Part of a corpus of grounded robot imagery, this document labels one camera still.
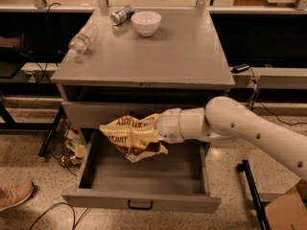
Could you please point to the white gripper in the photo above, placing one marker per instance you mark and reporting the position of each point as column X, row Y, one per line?
column 167, row 125

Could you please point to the brown yellow chip bag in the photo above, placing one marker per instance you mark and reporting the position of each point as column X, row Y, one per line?
column 135, row 139

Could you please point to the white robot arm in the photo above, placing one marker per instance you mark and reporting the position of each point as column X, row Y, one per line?
column 222, row 119

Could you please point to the grey open lower drawer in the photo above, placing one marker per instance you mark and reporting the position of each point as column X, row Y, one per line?
column 175, row 182

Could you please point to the grey drawer cabinet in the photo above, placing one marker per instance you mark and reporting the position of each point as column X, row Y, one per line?
column 181, row 65

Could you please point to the grey closed upper drawer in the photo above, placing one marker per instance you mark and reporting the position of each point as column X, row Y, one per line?
column 86, row 114

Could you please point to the black power adapter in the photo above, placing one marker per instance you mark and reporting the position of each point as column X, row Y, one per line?
column 240, row 68

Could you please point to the white bowl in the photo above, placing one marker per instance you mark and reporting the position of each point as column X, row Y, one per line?
column 146, row 23

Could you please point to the black table leg left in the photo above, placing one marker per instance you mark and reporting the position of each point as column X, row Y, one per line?
column 51, row 132

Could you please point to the silver blue soda can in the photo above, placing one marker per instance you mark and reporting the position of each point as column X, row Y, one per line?
column 121, row 16

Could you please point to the clear plastic water bottle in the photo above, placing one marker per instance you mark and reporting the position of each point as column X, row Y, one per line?
column 80, row 43

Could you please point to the cardboard box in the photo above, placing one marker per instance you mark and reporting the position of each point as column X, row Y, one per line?
column 288, row 211

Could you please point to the beige shoe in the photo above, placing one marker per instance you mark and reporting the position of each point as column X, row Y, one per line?
column 12, row 196

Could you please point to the wire basket with trash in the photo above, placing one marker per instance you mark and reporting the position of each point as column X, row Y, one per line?
column 66, row 145

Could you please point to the black metal frame leg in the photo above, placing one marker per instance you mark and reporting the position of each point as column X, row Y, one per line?
column 244, row 167

